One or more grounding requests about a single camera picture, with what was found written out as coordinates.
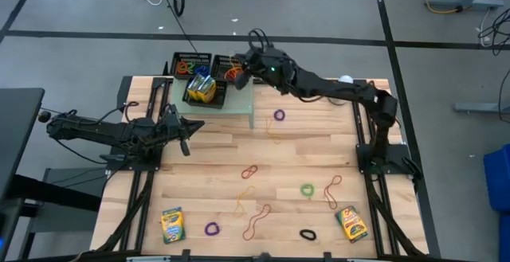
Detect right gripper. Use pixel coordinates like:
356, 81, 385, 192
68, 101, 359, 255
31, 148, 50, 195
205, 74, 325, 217
233, 46, 298, 92

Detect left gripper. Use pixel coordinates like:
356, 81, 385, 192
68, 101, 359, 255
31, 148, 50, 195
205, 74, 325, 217
164, 104, 206, 142

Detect orange rubber band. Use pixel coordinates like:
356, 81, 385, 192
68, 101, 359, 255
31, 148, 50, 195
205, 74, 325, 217
224, 66, 244, 82

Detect black plastic mesh basket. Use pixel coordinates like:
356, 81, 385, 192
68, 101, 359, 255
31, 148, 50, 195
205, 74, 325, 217
182, 76, 230, 110
171, 51, 213, 81
210, 53, 252, 84

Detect yellow Crayola crayon box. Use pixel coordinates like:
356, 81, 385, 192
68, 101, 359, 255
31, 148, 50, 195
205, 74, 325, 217
196, 76, 218, 104
334, 205, 369, 244
186, 72, 206, 100

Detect red rubber band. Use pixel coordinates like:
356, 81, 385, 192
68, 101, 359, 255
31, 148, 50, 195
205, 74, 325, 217
240, 164, 259, 181
241, 203, 273, 242
322, 174, 343, 211

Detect Crayola box with blue print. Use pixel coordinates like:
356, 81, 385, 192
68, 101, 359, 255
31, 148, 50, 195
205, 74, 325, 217
160, 206, 187, 244

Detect black desk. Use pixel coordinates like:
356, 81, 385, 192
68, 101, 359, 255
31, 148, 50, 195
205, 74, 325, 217
0, 87, 103, 262

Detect pale green metal riser shelf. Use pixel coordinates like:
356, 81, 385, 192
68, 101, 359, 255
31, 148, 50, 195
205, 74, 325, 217
169, 74, 255, 129

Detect grey metal bar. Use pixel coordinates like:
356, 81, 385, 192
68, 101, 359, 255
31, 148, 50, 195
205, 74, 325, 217
454, 102, 510, 115

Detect blue bin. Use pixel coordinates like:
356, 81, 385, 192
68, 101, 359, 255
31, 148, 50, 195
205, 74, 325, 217
483, 143, 510, 262

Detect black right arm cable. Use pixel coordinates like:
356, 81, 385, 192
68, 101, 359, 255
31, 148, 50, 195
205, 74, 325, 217
247, 28, 273, 54

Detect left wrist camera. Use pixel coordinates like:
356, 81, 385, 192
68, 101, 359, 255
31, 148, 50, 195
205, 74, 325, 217
178, 137, 191, 158

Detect black floor cable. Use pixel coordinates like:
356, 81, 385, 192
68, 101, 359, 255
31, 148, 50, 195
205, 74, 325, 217
157, 0, 200, 54

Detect black cable tangle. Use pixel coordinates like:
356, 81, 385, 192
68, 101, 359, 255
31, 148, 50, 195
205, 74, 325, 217
477, 8, 510, 58

